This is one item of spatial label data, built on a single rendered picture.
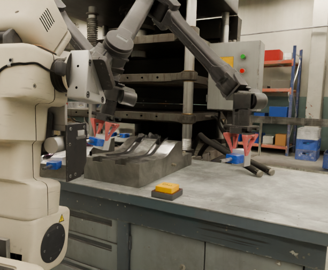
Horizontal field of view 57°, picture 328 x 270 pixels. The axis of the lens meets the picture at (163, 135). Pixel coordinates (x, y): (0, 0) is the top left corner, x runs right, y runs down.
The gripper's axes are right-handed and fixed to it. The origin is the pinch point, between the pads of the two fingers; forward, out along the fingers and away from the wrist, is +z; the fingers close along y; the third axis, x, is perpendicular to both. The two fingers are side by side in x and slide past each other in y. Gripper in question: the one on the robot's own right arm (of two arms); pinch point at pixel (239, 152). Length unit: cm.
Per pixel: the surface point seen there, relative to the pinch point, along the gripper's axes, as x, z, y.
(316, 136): -531, 53, 182
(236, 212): 13.7, 14.9, -9.1
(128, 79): -33, -30, 112
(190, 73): -43, -32, 64
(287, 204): -5.4, 15.2, -15.0
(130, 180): 23.1, 12.4, 30.4
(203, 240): 14.8, 27.3, 2.2
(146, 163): 16.8, 6.6, 29.1
